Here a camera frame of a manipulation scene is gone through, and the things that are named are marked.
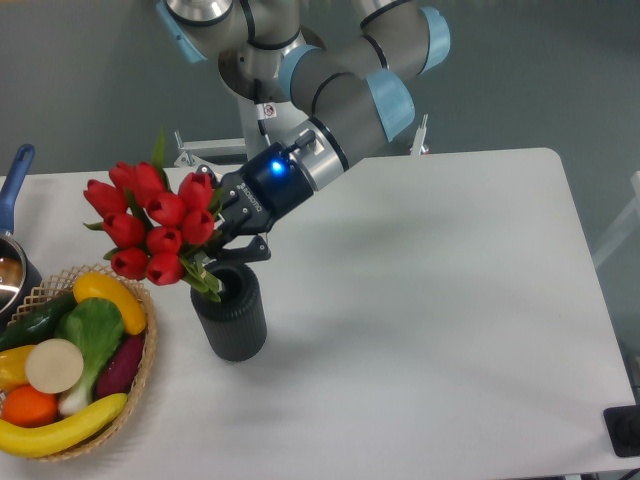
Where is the purple sweet potato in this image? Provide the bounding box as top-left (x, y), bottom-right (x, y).
top-left (95, 335), bottom-right (144, 399)

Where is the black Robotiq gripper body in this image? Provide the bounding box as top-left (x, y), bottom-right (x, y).
top-left (218, 143), bottom-right (314, 243)

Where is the white frame at right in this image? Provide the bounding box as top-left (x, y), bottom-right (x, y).
top-left (592, 171), bottom-right (639, 269)

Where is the blue handled saucepan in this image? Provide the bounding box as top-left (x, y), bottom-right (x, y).
top-left (1, 144), bottom-right (42, 331)

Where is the red tulip bouquet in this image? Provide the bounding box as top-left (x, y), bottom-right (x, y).
top-left (83, 132), bottom-right (224, 302)

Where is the woven wicker basket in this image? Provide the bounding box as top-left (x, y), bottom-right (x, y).
top-left (1, 265), bottom-right (157, 461)

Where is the dark grey ribbed vase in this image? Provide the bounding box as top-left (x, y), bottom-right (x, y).
top-left (190, 264), bottom-right (267, 362)

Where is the yellow banana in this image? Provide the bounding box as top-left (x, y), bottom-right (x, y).
top-left (1, 393), bottom-right (128, 458)

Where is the round beige radish slice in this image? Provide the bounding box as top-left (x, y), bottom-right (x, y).
top-left (25, 338), bottom-right (84, 394)

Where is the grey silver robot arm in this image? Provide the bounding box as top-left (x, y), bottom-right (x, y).
top-left (156, 1), bottom-right (451, 263)

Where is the orange fruit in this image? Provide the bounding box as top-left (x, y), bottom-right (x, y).
top-left (1, 385), bottom-right (58, 428)

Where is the black device at edge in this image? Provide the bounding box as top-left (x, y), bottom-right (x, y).
top-left (603, 405), bottom-right (639, 458)

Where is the green bok choy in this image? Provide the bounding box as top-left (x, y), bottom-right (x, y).
top-left (55, 298), bottom-right (124, 417)

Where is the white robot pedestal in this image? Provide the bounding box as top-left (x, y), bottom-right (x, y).
top-left (173, 89), bottom-right (416, 176)

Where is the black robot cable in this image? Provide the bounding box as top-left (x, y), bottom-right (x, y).
top-left (252, 79), bottom-right (278, 164)

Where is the yellow bell pepper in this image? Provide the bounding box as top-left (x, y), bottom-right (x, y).
top-left (0, 345), bottom-right (35, 392)

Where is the dark green cucumber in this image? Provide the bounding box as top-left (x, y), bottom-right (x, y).
top-left (1, 292), bottom-right (76, 351)

